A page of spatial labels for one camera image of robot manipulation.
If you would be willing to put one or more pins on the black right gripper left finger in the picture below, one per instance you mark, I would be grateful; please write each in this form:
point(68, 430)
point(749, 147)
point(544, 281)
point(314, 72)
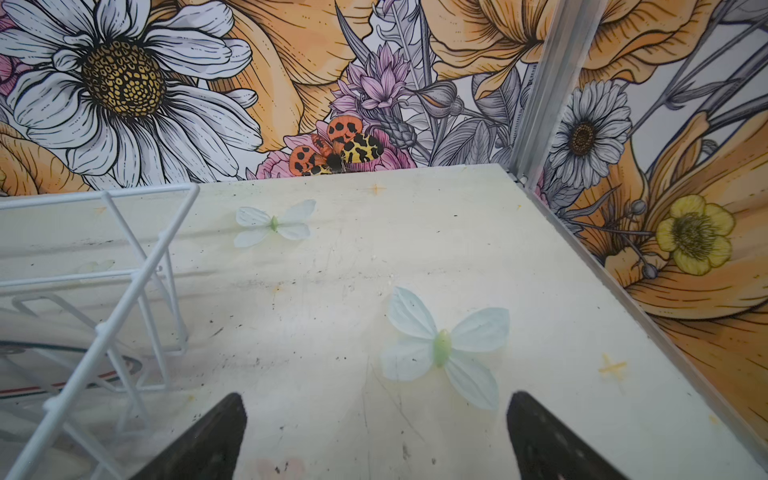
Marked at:
point(209, 449)

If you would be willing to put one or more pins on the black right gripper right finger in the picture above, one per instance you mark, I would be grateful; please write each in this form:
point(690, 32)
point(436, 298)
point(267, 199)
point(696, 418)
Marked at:
point(546, 448)

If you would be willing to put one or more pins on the plate with red characters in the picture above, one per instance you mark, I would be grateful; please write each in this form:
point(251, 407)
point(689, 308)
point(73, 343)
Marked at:
point(38, 370)

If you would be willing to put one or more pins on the white wire dish rack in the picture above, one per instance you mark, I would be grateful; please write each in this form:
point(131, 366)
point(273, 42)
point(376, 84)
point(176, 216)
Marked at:
point(102, 341)

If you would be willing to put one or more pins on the aluminium corner post right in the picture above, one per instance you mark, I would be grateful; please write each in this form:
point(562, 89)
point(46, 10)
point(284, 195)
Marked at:
point(565, 50)

